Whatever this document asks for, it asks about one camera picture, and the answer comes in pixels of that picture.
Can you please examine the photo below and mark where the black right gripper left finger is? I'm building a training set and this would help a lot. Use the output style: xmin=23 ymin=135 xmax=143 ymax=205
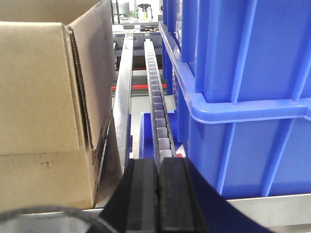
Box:
xmin=99 ymin=159 xmax=158 ymax=233

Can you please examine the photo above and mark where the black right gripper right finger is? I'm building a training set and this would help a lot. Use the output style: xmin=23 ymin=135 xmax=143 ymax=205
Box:
xmin=159 ymin=157 xmax=270 ymax=233

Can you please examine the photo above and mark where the brown EcoFlow cardboard box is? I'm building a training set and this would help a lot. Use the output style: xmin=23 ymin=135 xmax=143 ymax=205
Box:
xmin=0 ymin=0 xmax=116 ymax=211

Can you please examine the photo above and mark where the lower stacked blue plastic crate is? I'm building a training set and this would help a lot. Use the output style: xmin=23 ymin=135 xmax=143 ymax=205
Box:
xmin=159 ymin=23 xmax=311 ymax=199

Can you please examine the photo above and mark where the stacked blue plastic crate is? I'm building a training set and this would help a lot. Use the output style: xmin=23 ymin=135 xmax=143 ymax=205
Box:
xmin=163 ymin=0 xmax=311 ymax=103
xmin=159 ymin=23 xmax=311 ymax=199

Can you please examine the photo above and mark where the upper stacked blue plastic crate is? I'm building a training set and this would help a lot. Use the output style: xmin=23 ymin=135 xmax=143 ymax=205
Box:
xmin=163 ymin=0 xmax=311 ymax=103

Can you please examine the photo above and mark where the grey roller conveyor rail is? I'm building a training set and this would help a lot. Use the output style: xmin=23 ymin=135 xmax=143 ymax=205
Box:
xmin=144 ymin=39 xmax=176 ymax=169

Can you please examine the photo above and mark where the silver metal divider rail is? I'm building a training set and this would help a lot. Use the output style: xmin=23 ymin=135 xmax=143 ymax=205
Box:
xmin=113 ymin=33 xmax=134 ymax=172

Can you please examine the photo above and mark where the black cable loop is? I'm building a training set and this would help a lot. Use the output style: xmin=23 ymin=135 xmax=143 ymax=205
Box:
xmin=0 ymin=205 xmax=117 ymax=233

